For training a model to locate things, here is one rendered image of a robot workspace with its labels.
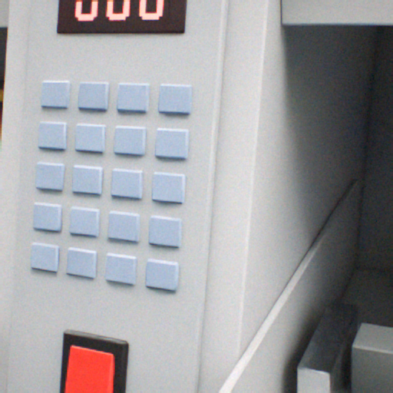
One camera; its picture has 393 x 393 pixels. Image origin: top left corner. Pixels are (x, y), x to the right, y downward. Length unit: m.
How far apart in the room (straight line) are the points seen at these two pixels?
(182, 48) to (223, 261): 0.07
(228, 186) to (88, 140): 0.05
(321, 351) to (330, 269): 0.07
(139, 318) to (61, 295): 0.03
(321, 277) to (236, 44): 0.13
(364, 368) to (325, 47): 0.13
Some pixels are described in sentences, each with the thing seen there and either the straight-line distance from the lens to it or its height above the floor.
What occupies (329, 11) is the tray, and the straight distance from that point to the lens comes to 0.22.
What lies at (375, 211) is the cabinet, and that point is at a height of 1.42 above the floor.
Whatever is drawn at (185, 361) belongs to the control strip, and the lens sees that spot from 0.22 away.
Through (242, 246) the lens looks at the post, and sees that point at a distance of 0.21.
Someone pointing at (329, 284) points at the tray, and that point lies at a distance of 0.32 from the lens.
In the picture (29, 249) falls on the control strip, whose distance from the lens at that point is 0.24.
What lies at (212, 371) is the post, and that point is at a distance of 0.22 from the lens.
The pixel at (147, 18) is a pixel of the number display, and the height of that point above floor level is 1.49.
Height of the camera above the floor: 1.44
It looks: 4 degrees down
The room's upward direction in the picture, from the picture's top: 4 degrees clockwise
